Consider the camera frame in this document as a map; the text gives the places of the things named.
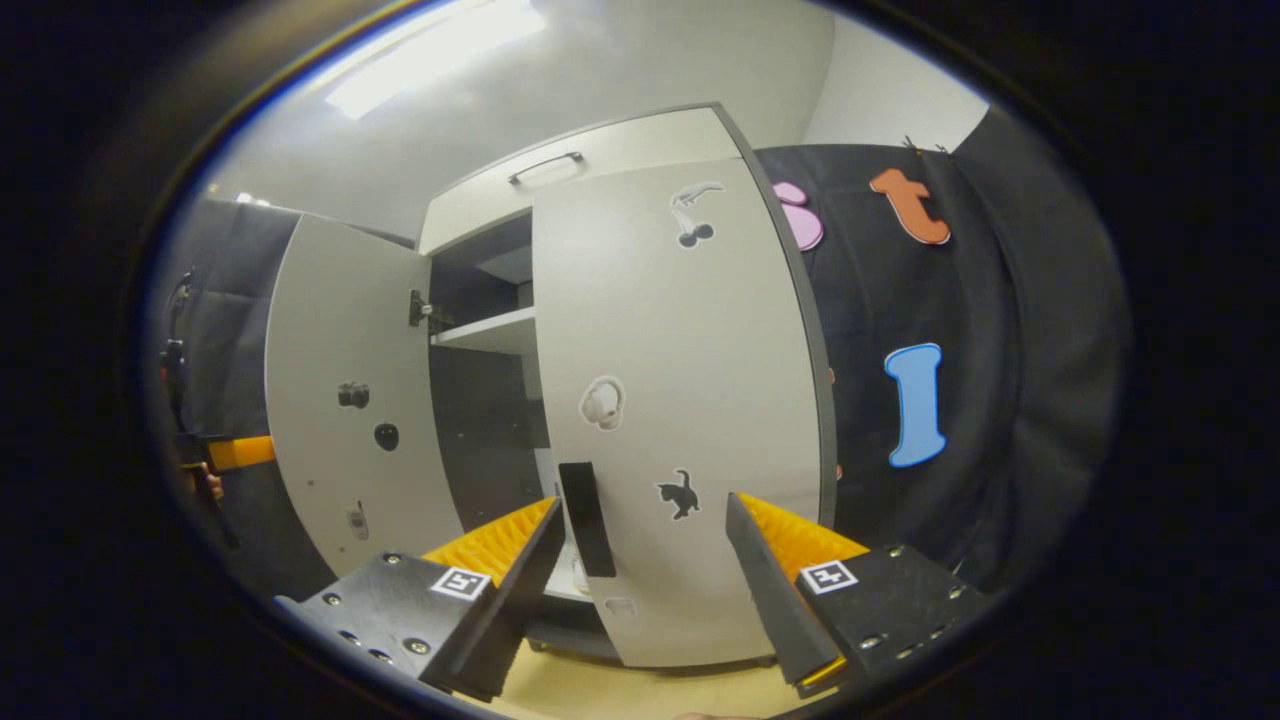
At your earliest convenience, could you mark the white cabinet drawer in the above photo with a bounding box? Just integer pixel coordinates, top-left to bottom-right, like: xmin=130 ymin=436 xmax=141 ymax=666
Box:
xmin=418 ymin=105 xmax=746 ymax=256

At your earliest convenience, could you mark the white cabinet door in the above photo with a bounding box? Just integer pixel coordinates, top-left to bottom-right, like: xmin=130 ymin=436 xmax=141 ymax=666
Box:
xmin=530 ymin=158 xmax=833 ymax=669
xmin=265 ymin=215 xmax=466 ymax=579

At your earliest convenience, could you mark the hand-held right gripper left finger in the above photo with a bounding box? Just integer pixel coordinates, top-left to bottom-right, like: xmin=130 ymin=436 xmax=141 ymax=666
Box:
xmin=275 ymin=497 xmax=564 ymax=703

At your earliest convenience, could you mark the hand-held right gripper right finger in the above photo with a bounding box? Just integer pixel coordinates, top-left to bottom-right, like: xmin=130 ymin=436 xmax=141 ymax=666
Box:
xmin=725 ymin=492 xmax=991 ymax=699

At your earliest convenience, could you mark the black backdrop cloth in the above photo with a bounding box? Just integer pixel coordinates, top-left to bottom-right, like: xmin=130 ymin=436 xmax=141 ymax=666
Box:
xmin=150 ymin=195 xmax=416 ymax=601
xmin=755 ymin=105 xmax=1131 ymax=591

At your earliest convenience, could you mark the metal drawer handle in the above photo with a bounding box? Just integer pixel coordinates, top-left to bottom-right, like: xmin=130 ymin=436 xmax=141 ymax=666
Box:
xmin=508 ymin=151 xmax=586 ymax=187

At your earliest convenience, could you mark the white cabinet shelf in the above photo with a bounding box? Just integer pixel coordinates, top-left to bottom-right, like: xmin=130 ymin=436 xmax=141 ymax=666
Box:
xmin=430 ymin=306 xmax=538 ymax=356

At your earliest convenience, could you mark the metal door hinge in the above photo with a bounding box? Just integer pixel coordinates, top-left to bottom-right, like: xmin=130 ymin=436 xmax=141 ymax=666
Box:
xmin=407 ymin=290 xmax=453 ymax=331

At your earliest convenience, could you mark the white shoe cabinet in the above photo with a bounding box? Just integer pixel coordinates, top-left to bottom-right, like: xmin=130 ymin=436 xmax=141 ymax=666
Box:
xmin=415 ymin=103 xmax=841 ymax=666

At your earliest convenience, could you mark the black door handle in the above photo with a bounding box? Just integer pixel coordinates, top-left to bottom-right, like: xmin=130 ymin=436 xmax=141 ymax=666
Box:
xmin=558 ymin=461 xmax=618 ymax=579

